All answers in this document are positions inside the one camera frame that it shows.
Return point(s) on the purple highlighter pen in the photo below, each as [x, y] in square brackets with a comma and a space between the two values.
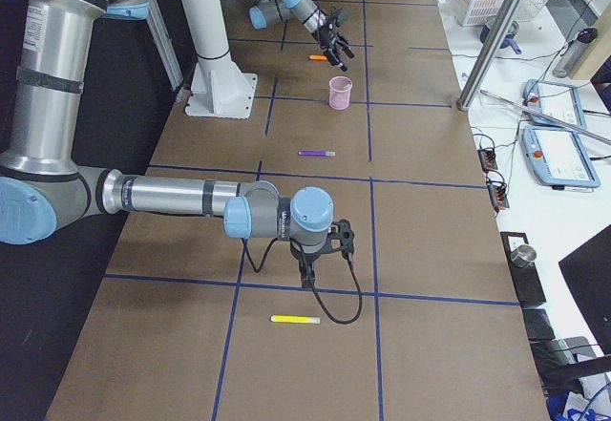
[316, 153]

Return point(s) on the pink mesh pen holder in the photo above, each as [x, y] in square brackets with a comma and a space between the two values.
[339, 92]

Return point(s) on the steel cup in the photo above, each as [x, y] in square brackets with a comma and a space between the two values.
[523, 255]

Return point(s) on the blue teach pendant near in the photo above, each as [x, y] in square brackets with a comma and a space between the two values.
[558, 158]

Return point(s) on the white pedestal column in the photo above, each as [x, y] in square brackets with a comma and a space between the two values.
[218, 88]

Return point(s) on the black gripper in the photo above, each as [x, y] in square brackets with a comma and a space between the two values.
[305, 257]
[327, 36]

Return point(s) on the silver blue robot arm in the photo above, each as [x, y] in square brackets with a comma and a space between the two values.
[267, 13]
[63, 157]

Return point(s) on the yellow highlighter pen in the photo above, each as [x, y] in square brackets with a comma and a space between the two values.
[293, 319]

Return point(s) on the blue teach pendant far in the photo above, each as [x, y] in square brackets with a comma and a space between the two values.
[558, 100]

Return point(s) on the grey water bottle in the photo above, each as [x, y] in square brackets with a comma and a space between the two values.
[575, 51]

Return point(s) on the blue teach pendant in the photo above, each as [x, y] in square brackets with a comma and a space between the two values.
[558, 100]
[558, 158]

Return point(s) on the long metal rod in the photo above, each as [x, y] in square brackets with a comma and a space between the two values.
[553, 120]

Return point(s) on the aluminium frame post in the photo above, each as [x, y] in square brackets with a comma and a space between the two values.
[491, 45]

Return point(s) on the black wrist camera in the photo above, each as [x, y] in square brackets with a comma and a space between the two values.
[340, 239]
[336, 18]

